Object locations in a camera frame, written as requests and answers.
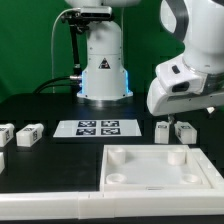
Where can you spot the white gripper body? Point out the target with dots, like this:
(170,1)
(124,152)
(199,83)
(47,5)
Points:
(179,88)

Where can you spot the white square tabletop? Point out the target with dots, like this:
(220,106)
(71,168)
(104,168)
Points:
(151,167)

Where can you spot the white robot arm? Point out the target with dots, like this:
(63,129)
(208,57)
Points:
(198,24)

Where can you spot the white sheet with markers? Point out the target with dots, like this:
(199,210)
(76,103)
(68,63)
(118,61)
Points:
(97,128)

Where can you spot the white L-shaped fence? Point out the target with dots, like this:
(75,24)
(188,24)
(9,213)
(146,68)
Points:
(112,204)

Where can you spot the white part left edge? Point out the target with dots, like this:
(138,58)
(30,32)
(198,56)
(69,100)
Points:
(2,163)

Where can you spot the camera on stand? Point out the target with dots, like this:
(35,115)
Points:
(100,12)

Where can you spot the black camera stand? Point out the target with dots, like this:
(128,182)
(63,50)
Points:
(77,26)

